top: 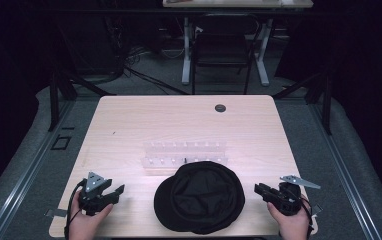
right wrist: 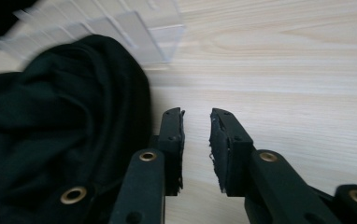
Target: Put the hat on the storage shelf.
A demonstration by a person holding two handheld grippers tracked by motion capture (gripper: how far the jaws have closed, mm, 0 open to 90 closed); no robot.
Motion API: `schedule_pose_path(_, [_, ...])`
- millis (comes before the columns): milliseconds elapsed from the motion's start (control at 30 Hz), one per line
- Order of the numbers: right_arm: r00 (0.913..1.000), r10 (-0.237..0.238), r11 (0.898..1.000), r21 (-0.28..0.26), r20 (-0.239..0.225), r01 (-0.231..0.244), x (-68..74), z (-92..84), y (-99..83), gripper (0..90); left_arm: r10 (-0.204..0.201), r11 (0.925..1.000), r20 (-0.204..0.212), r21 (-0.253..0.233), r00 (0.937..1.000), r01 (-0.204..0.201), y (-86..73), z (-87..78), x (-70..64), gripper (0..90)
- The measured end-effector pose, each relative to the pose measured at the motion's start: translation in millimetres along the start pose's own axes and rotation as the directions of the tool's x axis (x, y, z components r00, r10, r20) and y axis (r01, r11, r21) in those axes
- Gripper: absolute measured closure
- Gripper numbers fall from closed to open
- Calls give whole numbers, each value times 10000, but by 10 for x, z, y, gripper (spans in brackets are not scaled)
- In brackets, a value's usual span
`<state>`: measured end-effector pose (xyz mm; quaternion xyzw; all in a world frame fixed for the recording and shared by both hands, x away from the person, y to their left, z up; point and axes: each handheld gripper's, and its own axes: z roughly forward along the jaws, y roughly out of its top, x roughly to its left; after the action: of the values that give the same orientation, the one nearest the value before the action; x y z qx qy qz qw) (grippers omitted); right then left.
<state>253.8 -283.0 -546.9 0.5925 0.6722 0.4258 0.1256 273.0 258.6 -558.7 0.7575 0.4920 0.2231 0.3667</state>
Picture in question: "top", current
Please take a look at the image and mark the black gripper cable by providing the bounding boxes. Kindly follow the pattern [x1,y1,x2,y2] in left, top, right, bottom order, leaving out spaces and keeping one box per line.
[63,181,87,240]
[299,195,315,240]

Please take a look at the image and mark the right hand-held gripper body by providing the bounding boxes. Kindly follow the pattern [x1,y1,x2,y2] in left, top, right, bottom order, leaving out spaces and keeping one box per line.
[274,174,322,217]

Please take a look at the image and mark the black cap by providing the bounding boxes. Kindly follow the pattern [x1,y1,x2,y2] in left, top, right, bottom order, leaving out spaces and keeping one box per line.
[153,161,246,236]

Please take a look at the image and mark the clear acrylic rack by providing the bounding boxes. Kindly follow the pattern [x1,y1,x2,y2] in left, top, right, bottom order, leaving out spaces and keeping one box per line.
[140,140,230,177]

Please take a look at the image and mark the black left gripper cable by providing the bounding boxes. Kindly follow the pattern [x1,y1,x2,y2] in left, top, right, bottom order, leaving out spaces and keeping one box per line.
[63,181,87,240]

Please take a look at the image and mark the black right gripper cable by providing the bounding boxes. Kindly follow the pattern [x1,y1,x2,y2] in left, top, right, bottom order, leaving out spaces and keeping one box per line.
[299,195,315,240]

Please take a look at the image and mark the black chair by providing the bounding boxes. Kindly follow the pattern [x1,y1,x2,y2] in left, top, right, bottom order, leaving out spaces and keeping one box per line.
[190,13,264,96]

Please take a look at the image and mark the person's left hand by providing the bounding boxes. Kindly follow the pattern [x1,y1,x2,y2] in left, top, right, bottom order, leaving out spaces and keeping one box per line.
[68,191,114,240]

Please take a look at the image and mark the person's right hand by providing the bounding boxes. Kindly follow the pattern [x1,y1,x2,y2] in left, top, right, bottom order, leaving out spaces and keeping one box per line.
[266,197,312,240]

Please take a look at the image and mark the white-legged desk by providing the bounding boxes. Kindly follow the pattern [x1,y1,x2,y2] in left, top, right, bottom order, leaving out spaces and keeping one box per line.
[162,0,315,87]

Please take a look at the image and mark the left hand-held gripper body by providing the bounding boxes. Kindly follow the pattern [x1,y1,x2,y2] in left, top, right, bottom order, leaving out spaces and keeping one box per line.
[78,171,121,217]

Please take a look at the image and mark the black metal frame stand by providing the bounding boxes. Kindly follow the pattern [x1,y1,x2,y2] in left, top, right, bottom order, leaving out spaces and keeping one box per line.
[272,66,334,136]
[47,19,117,133]

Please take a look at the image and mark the black floor cables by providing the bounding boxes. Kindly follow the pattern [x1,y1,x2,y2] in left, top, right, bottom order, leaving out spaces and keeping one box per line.
[122,46,190,96]

